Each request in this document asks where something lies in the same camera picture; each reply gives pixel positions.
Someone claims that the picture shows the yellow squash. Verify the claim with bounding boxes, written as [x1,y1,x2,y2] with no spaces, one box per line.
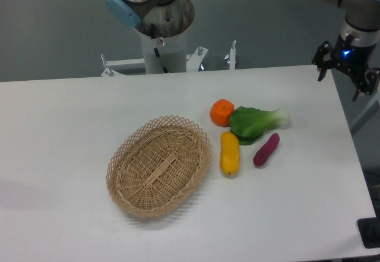
[220,132,240,176]

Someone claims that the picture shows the green bok choy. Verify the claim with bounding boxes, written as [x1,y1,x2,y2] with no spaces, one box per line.
[229,106,290,146]

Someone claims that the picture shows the orange tangerine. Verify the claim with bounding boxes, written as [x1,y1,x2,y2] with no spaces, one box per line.
[210,99,235,127]

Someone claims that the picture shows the white metal frame right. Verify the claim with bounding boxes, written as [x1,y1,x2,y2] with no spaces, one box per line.
[349,92,379,136]

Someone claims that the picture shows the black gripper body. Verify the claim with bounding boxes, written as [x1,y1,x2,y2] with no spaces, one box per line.
[330,33,376,75]

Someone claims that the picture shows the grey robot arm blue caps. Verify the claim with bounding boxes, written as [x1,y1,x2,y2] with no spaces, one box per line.
[106,0,379,95]

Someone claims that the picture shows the woven wicker basket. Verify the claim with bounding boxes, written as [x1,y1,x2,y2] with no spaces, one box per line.
[106,115,211,219]

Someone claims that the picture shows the black box at table edge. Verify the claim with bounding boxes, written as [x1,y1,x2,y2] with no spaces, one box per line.
[357,217,379,249]

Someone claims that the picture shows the white metal mounting frame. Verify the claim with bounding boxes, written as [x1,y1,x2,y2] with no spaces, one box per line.
[100,39,238,77]

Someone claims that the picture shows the black cable on pedestal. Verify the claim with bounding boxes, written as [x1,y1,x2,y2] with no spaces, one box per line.
[150,23,169,74]

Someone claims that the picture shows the purple sweet potato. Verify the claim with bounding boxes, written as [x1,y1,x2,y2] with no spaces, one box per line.
[253,133,280,167]

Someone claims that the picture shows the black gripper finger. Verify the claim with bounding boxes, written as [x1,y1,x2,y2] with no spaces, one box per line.
[312,41,333,81]
[352,68,379,101]

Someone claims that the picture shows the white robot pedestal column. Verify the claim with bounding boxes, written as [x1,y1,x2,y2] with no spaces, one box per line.
[135,29,187,74]

